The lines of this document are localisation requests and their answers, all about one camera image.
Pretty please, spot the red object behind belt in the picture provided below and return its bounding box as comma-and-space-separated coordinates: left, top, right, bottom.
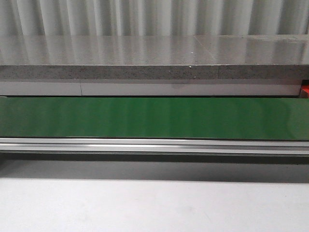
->
299, 85, 309, 99

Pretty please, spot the aluminium conveyor frame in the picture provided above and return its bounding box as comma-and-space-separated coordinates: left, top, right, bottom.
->
0, 138, 309, 164

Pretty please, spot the grey stone counter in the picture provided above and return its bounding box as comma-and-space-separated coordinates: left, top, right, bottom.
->
0, 35, 309, 97

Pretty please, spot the white curtain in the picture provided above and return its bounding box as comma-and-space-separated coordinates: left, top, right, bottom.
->
0, 0, 309, 36

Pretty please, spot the green conveyor belt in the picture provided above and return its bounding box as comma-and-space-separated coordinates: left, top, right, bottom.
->
0, 97, 309, 140

